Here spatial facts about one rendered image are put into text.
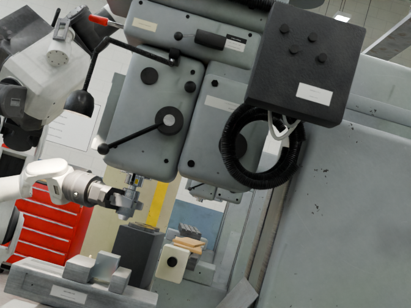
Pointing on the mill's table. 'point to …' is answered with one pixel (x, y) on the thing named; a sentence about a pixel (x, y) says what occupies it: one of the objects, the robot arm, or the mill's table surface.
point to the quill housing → (174, 85)
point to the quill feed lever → (174, 128)
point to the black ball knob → (190, 87)
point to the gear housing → (167, 29)
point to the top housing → (207, 11)
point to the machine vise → (74, 288)
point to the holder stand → (138, 251)
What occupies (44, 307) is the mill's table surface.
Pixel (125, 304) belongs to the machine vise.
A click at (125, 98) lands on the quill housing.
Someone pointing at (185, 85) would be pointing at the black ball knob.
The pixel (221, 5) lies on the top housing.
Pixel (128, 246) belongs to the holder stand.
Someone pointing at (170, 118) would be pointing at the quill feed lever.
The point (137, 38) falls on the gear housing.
